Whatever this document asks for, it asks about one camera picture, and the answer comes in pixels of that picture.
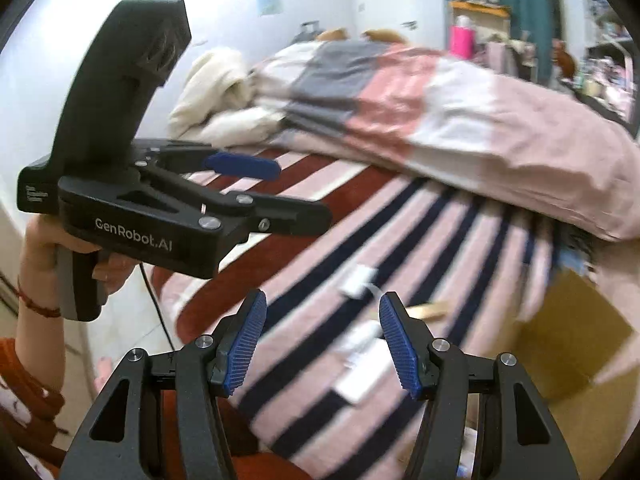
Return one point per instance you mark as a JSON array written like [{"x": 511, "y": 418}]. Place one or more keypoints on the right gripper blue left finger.
[{"x": 235, "y": 350}]

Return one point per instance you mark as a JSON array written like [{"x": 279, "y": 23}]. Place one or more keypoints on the white charger block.
[{"x": 361, "y": 378}]

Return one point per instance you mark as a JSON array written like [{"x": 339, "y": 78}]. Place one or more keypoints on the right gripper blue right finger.
[{"x": 409, "y": 341}]

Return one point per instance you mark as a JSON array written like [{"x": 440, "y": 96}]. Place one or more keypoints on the cream folded blanket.
[{"x": 216, "y": 105}]

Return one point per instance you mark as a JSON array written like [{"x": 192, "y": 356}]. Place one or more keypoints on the gold foil bar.
[{"x": 428, "y": 312}]

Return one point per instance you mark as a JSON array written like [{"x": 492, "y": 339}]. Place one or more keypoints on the brown cardboard box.
[{"x": 575, "y": 348}]

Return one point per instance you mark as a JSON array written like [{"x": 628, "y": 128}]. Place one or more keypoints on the pink bag on shelf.
[{"x": 462, "y": 42}]

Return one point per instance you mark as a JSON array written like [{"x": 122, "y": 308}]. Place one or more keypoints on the striped pink fleece blanket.
[{"x": 321, "y": 392}]

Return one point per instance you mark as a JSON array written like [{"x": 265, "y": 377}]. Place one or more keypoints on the person's left forearm red sleeve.
[{"x": 32, "y": 378}]

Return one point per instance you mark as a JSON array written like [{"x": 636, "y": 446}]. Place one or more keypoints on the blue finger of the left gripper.
[
  {"x": 284, "y": 215},
  {"x": 242, "y": 166}
]

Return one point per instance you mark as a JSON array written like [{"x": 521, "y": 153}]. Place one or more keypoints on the white adapter with cable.
[{"x": 359, "y": 284}]

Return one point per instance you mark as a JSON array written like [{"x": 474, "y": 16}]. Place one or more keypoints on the person's left hand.
[{"x": 38, "y": 277}]

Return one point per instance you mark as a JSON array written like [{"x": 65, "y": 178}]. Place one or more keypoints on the patchwork pink grey duvet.
[{"x": 456, "y": 122}]

